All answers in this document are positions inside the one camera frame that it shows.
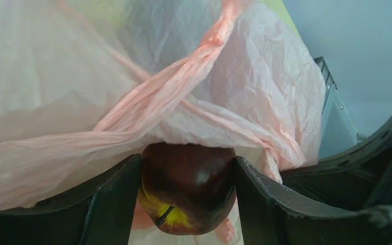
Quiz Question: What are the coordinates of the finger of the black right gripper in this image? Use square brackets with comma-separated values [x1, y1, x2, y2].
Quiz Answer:
[281, 116, 392, 211]

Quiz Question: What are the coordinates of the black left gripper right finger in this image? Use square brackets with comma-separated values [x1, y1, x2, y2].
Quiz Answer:
[235, 156, 392, 244]

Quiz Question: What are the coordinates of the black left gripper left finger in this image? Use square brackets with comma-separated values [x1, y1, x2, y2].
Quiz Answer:
[0, 154, 141, 244]

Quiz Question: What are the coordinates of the dark red fake apple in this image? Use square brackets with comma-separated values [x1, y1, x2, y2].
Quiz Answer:
[138, 142, 236, 235]

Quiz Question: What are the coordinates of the pink plastic bag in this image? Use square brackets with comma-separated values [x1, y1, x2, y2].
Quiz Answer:
[0, 1, 326, 211]

